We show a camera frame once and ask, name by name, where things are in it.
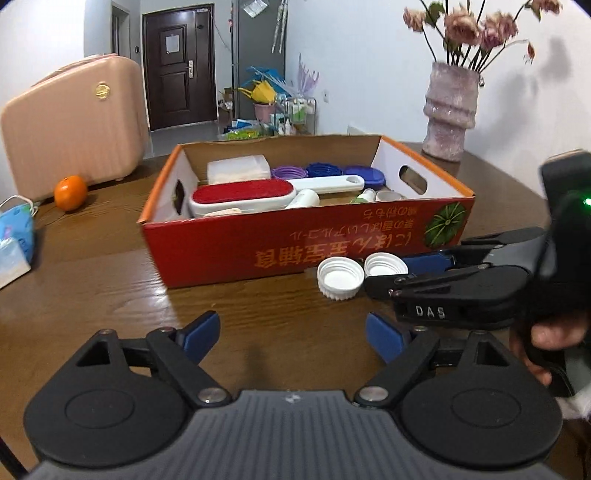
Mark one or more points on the grey tall cabinet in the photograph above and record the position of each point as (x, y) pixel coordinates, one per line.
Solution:
(258, 50)

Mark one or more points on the pink textured vase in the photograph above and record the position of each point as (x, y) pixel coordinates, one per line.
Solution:
(450, 110)

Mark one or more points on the green clear bottle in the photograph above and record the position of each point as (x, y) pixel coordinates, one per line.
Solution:
(362, 196)

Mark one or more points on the blue round lid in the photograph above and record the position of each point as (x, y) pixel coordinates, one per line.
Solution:
(367, 175)

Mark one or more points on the small white jar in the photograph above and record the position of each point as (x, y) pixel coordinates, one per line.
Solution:
(390, 195)

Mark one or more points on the pink suitcase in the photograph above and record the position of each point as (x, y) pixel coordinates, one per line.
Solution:
(69, 134)

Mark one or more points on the white rectangular box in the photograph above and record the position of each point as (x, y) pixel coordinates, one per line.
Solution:
(238, 170)

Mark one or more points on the dried pink flowers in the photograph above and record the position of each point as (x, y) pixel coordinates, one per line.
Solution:
(461, 30)

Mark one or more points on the orange fruit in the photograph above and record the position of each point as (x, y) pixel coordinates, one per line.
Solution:
(70, 194)

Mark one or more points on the blue tissue pack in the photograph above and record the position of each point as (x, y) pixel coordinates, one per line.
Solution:
(11, 265)

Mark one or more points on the dark blue ridged lid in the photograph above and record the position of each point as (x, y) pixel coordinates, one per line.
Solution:
(324, 169)

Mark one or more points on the white ridged bottle cap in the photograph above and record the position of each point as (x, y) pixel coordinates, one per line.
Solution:
(385, 265)
(340, 279)

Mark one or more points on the white spray bottle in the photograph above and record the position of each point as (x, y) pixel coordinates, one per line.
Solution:
(302, 199)

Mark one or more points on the blue face mask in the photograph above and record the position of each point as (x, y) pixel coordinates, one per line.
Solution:
(18, 226)

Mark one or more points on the pink bucket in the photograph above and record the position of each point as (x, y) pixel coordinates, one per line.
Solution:
(265, 112)

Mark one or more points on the red and white lint brush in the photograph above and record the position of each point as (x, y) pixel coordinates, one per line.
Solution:
(249, 196)

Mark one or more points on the blue and yellow toys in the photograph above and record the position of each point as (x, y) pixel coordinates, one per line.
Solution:
(262, 87)

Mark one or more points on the person's right hand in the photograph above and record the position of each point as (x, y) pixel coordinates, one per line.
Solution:
(561, 332)

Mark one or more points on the dark brown entrance door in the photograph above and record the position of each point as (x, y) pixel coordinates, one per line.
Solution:
(180, 69)

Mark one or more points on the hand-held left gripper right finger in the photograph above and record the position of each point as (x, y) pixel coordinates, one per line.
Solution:
(381, 339)

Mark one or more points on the purple ridged lid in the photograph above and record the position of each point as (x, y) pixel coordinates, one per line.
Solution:
(289, 173)

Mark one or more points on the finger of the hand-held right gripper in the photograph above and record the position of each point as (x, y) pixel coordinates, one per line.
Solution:
(461, 284)
(429, 263)

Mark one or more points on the clear plastic bag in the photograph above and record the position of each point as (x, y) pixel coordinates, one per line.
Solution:
(255, 7)

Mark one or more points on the white paper notice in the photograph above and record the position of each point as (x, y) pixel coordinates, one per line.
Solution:
(172, 44)

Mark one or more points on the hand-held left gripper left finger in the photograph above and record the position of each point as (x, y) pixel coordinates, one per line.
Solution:
(203, 334)

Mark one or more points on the red cardboard box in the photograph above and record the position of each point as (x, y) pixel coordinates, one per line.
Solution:
(286, 249)

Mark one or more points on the green packet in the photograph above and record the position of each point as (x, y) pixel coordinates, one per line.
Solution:
(242, 134)

